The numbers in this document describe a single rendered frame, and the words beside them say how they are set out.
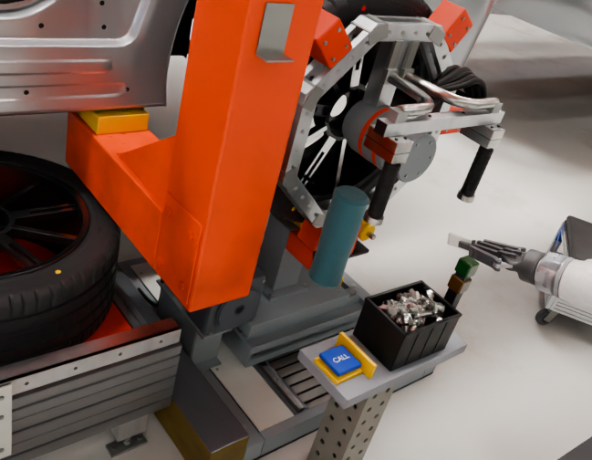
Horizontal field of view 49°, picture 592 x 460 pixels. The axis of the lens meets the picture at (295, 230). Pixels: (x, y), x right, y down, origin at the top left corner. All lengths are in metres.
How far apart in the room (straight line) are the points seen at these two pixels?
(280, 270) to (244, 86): 0.91
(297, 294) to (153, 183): 0.74
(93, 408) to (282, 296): 0.68
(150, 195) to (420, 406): 1.15
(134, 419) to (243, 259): 0.54
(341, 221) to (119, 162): 0.54
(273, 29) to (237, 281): 0.57
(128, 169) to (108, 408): 0.56
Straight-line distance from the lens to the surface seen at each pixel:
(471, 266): 1.62
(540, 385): 2.52
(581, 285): 1.44
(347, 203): 1.52
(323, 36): 1.39
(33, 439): 1.60
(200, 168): 1.27
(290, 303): 1.99
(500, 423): 2.28
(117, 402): 1.64
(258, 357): 1.94
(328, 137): 1.70
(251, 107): 1.19
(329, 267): 1.62
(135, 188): 1.52
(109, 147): 1.65
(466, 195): 1.69
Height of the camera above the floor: 1.44
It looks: 31 degrees down
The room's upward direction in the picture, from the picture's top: 16 degrees clockwise
